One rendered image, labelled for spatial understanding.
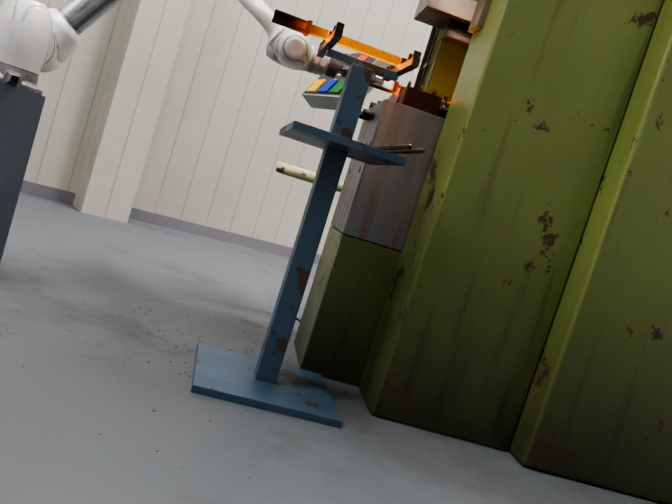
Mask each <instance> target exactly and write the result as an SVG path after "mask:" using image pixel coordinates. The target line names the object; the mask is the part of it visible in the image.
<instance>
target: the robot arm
mask: <svg viewBox="0 0 672 504"><path fill-rule="evenodd" d="M121 1H122V0H69V1H68V2H67V3H66V4H64V5H63V6H62V7H61V8H59V9H58V10H57V9H54V8H47V7H46V5H45V4H43V3H40V2H37V1H35V0H6V1H5V2H4V3H3V4H2V6H1V7H0V82H2V83H5V84H8V85H11V86H14V87H17V88H20V89H24V90H27V91H30V92H33V93H36V94H39V95H42V94H43V91H42V90H41V89H39V88H38V87H37V83H38V77H39V73H40V72H41V73H46V72H52V71H54V70H56V69H58V68H59V67H61V66H62V65H63V63H64V62H65V60H66V59H67V58H68V57H69V56H70V55H71V54H72V53H73V52H74V51H75V50H76V49H77V48H78V46H79V45H80V39H81V37H80V36H79V35H80V34H81V33H82V32H83V31H85V30H86V29H87V28H88V27H90V26H91V25H92V24H93V23H95V22H96V21H97V20H98V19H100V18H101V17H102V16H103V15H105V14H106V13H107V12H108V11H110V10H111V9H112V8H113V7H114V6H116V5H117V4H118V3H119V2H121ZM238 1H239V2H240V3H241V4H242V5H243V6H244V7H245V8H246V9H247V10H248V11H249V12H250V13H251V14H252V15H253V16H254V18H255V19H256V20H257V21H258V22H259V23H260V25H261V26H262V27H263V28H264V30H265V31H266V33H267V35H268V43H267V47H266V55H267V56H268V57H269V58H270V59H271V60H273V61H274V62H276V63H277V64H280V65H282V66H284V67H287V68H289V69H293V70H298V71H306V72H309V73H312V74H316V75H319V76H323V74H325V76H327V77H330V78H335V77H336V74H337V73H338V74H340V75H341V77H343V78H346V75H347V72H348V68H349V66H350V65H349V64H345V65H343V64H340V62H341V61H338V60H335V59H332V58H330V57H327V56H324V57H323V58H320V57H318V56H316V55H317V51H318V49H319V47H318V46H314V45H312V44H311V42H310V40H309V38H308V37H306V36H304V35H303V33H300V32H297V31H294V30H292V29H289V28H286V27H284V26H281V25H278V24H275V23H273V22H272V18H273V15H274V12H273V11H272V10H271V9H270V8H269V7H268V6H267V5H266V4H265V3H264V2H263V1H262V0H238ZM382 78H383V77H380V76H377V75H375V74H374V73H373V75H372V78H371V81H370V82H372V85H373V84H375V85H378V86H381V87H384V88H387V89H389V90H392V89H393V85H394V81H392V80H391V81H389V82H387V81H385V80H382Z"/></svg>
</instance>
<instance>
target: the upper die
mask: <svg viewBox="0 0 672 504"><path fill-rule="evenodd" d="M477 2H478V0H419V3H418V6H417V9H416V12H415V16H414V20H416V21H419V22H422V23H425V24H427V25H430V26H433V27H436V28H438V29H441V30H443V29H444V26H445V24H446V23H447V22H448V21H449V20H450V19H453V20H456V21H459V22H462V23H464V24H467V25H470V23H471V20H472V17H473V14H474V11H475V8H476V5H477Z"/></svg>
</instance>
